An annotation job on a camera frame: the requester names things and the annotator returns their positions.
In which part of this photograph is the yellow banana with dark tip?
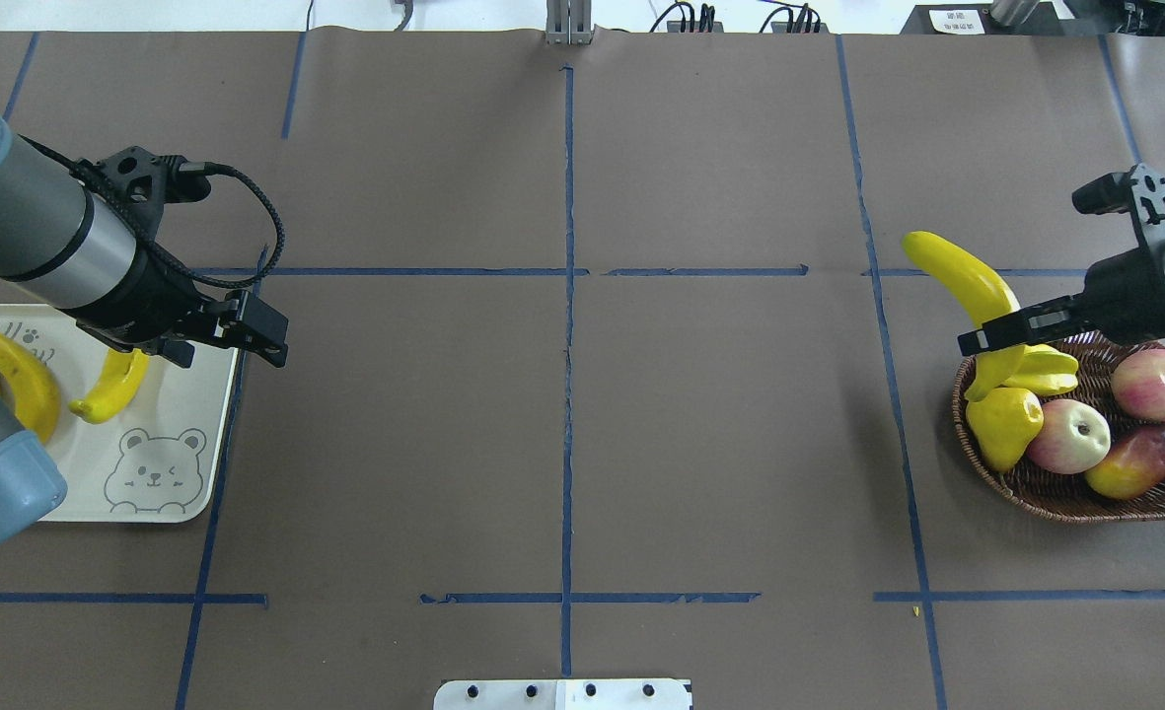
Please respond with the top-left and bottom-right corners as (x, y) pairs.
(68, 349), (151, 424)

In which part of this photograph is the yellow star fruit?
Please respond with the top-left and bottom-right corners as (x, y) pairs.
(1002, 343), (1081, 398)

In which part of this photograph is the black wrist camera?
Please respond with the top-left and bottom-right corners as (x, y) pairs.
(1069, 163), (1165, 225)
(92, 147), (212, 205)

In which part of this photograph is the brown wicker fruit basket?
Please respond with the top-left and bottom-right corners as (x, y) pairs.
(949, 332), (1165, 523)

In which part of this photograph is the white rectangular bear tray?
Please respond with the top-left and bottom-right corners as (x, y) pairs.
(0, 303), (238, 523)

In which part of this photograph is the deep yellow banana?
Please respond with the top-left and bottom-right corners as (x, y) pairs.
(0, 332), (62, 445)

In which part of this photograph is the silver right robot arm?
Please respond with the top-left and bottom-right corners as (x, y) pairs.
(958, 239), (1165, 356)

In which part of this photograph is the pale green red apple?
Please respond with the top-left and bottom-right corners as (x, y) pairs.
(1025, 398), (1113, 474)

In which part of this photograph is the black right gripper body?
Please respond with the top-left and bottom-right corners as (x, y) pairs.
(1081, 248), (1165, 346)

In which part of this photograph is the grey power strip right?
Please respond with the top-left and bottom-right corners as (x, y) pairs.
(760, 14), (829, 35)

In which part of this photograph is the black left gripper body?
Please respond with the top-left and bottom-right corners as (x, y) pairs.
(64, 222), (218, 352)

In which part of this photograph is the small peach fruit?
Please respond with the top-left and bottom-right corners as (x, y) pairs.
(1083, 424), (1165, 502)

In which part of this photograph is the grey power strip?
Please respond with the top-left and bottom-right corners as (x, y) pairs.
(760, 14), (829, 35)
(661, 15), (725, 35)

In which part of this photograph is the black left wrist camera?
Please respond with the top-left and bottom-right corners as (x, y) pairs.
(92, 147), (212, 205)

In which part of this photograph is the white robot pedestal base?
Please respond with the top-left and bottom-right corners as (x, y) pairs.
(433, 677), (694, 709)

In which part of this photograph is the red pink apple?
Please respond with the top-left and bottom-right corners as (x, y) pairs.
(1110, 349), (1165, 422)

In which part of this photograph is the yellow pear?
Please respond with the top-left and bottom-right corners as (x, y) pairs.
(966, 387), (1044, 472)

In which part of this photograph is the long yellow banana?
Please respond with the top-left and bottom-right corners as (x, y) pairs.
(902, 231), (1028, 401)

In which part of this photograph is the grey power strip left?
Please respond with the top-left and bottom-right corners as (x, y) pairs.
(661, 15), (725, 35)

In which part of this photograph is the aluminium frame post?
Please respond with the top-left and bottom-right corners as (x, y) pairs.
(545, 0), (595, 45)

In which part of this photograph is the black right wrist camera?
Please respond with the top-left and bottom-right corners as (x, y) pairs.
(1069, 163), (1165, 225)

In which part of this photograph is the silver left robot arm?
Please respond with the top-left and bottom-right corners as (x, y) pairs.
(0, 115), (285, 544)

